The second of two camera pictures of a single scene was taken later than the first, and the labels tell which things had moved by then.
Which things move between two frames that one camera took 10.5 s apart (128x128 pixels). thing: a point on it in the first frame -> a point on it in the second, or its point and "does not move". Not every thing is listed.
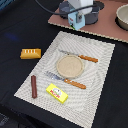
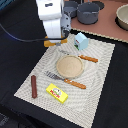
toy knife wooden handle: (88, 58) does not move
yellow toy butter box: (56, 93) does not move
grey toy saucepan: (64, 7) does not move
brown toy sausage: (34, 86) does not move
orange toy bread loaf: (30, 53) -> (47, 43)
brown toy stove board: (106, 24) does not move
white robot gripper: (84, 6) -> (55, 22)
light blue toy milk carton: (76, 20) -> (81, 42)
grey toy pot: (92, 18) does not move
